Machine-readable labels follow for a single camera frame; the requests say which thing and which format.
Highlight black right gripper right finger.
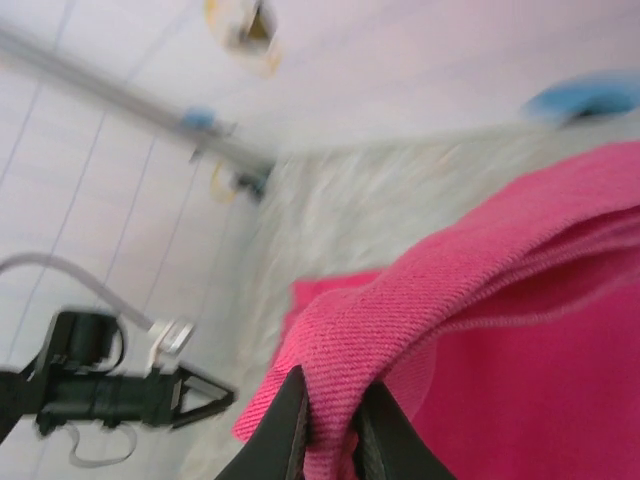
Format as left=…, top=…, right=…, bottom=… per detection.
left=355, top=382, right=456, bottom=480

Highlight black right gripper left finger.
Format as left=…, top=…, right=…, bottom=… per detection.
left=215, top=370, right=310, bottom=480

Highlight pink long pants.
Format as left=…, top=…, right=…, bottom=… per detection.
left=232, top=141, right=640, bottom=480

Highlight blue oval dolphin sticker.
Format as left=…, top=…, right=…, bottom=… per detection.
left=183, top=106, right=220, bottom=132

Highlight plain blue oval sticker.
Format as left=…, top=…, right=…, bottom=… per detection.
left=521, top=72, right=640, bottom=127

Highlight thin gripper wire loop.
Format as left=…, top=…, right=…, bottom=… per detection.
left=63, top=423, right=140, bottom=469

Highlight sheathed arm cable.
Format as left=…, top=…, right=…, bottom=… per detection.
left=0, top=252, right=154, bottom=332

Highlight small dolphin yellow ring sticker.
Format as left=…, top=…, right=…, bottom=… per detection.
left=208, top=160, right=272, bottom=207

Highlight aluminium frame post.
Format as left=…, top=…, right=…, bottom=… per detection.
left=0, top=29, right=276, bottom=176

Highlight single dolphin yellow ring sticker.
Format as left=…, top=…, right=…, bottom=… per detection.
left=203, top=0, right=285, bottom=80

